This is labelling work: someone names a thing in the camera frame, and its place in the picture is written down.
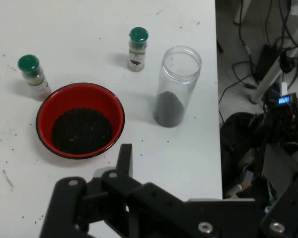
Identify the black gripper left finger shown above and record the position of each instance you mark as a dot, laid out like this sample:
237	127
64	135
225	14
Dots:
64	203

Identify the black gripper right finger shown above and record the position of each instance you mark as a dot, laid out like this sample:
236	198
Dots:
293	205

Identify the black seeds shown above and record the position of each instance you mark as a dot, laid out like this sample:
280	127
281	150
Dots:
169	111
82	131

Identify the clear plastic jar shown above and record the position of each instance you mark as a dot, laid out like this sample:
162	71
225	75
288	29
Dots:
178	81

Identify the black seeds in bowl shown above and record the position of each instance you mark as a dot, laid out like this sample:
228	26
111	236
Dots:
82	131

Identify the red bowl with black rim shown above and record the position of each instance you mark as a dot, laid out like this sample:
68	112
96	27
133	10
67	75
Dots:
64	99

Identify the black meter with blue display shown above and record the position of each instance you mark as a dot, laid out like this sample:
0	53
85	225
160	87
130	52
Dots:
284	100

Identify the white plug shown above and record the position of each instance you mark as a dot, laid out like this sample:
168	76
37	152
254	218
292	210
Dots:
283	88

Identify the green cap spice bottle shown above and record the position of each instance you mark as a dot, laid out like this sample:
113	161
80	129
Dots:
137	54
36	81

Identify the white slanted desk leg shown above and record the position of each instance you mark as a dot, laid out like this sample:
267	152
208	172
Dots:
270	79
241	12

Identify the black power adapter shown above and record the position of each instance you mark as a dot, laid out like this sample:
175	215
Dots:
265	62

